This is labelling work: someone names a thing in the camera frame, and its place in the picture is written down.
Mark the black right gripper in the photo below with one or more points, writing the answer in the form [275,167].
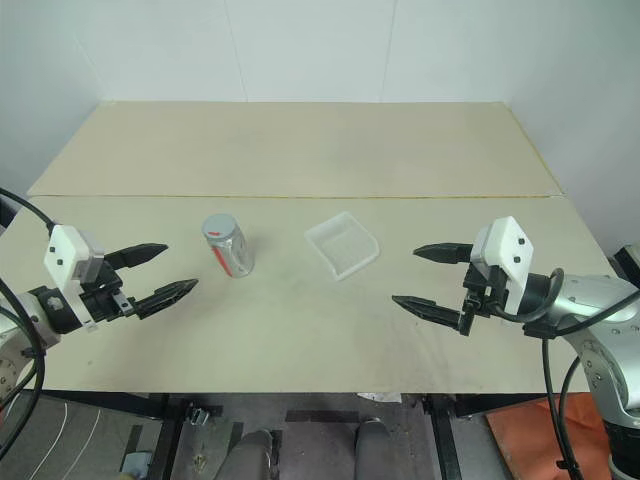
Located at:
[482,290]

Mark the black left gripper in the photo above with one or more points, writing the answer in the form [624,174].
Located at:
[107,302]

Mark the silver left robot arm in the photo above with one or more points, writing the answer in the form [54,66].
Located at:
[47,312]

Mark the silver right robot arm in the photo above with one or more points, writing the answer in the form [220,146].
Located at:
[600,310]

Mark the grey bottle cap red mark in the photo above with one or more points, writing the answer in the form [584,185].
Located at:
[219,227]

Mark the clear plastic tray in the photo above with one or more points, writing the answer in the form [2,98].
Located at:
[345,247]

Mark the crumpled white paper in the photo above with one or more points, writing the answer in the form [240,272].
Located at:
[382,397]

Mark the small metal clamp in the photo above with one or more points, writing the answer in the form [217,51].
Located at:
[197,416]

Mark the orange sheet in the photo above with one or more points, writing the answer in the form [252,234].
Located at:
[530,435]

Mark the dark grey rounded shape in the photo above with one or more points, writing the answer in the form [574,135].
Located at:
[256,455]
[369,450]

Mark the pale blue object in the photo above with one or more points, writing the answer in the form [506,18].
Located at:
[137,461]

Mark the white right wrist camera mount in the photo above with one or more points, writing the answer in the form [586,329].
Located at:
[510,250]

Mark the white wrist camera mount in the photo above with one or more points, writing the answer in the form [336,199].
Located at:
[62,255]
[510,250]

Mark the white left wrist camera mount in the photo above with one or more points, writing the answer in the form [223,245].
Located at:
[62,255]

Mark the black metal table frame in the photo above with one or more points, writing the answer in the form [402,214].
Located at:
[442,440]

